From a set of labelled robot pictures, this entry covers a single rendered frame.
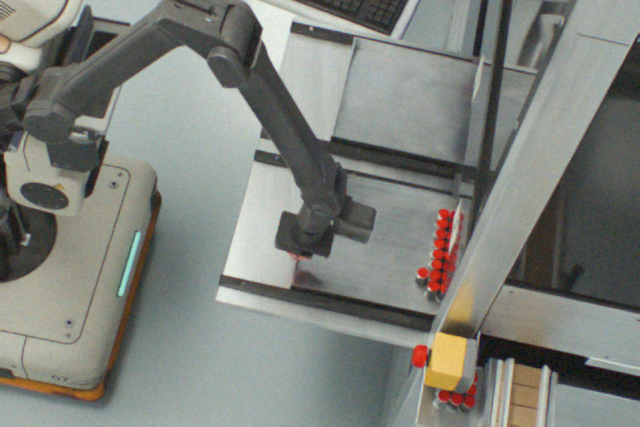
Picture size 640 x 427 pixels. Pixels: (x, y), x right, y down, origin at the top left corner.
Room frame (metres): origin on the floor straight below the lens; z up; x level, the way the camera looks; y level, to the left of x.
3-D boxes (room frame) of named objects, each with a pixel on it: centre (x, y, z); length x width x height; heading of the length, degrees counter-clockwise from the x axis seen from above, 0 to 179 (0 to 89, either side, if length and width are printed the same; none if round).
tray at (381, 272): (0.98, -0.15, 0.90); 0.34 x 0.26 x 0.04; 88
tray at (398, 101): (1.31, -0.18, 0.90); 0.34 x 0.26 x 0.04; 87
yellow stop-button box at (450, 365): (0.72, -0.27, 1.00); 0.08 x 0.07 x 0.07; 87
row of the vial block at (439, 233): (0.97, -0.24, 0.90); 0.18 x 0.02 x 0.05; 178
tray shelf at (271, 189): (1.15, -0.10, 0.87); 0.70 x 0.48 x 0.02; 177
